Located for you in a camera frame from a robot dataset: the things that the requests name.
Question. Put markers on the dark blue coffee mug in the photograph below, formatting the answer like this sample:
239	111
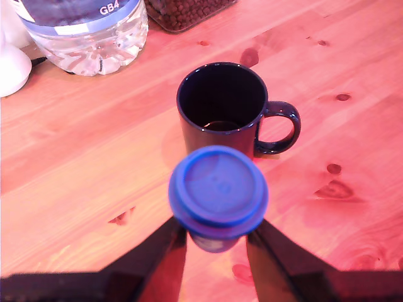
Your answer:
226	107

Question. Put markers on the glass jar of coffee beans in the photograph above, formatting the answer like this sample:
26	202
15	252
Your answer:
185	12

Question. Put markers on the small white round camera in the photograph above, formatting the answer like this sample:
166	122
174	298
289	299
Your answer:
11	59

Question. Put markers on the blue coffee capsule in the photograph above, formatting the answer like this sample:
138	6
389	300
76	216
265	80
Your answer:
218	196

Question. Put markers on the large clear water bottle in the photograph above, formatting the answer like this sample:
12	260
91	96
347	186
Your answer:
88	34

